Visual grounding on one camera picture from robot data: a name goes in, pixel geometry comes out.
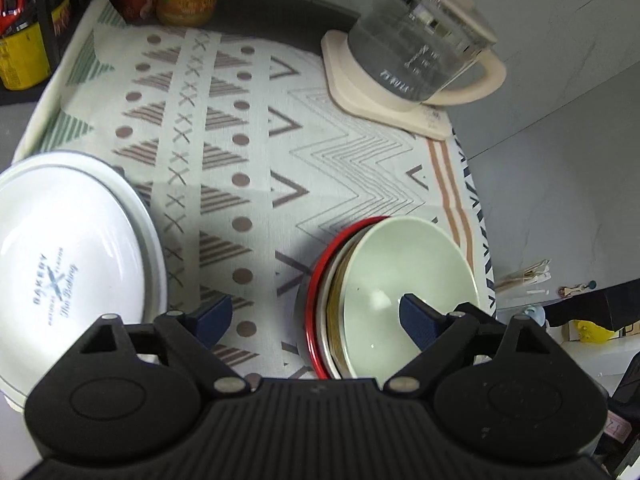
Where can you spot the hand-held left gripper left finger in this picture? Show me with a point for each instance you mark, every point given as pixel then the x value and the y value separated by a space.
pixel 212 320

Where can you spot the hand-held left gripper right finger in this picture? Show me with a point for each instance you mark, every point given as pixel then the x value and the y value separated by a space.
pixel 420 325

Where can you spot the pale green bowl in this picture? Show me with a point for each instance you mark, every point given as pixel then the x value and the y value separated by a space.
pixel 400 260

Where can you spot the large plain white plate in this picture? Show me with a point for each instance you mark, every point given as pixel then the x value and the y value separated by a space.
pixel 159 265

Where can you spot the olive-rimmed bowl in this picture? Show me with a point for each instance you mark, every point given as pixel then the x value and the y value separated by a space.
pixel 334 310

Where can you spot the red-rimmed bowl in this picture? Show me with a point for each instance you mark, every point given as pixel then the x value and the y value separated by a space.
pixel 311 305

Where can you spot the white plate with cross print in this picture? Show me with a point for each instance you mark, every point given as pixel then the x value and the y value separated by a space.
pixel 65 260

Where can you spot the bundle of wooden sticks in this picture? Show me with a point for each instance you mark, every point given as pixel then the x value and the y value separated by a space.
pixel 525 275

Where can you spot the yellow object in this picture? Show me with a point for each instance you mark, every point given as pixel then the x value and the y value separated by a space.
pixel 595 331

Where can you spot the black box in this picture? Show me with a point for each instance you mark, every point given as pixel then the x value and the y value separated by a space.
pixel 600 305

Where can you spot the patterned table mat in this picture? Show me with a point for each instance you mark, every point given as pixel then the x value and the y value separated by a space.
pixel 240 125

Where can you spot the cream kettle base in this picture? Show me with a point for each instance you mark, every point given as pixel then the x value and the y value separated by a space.
pixel 350 85

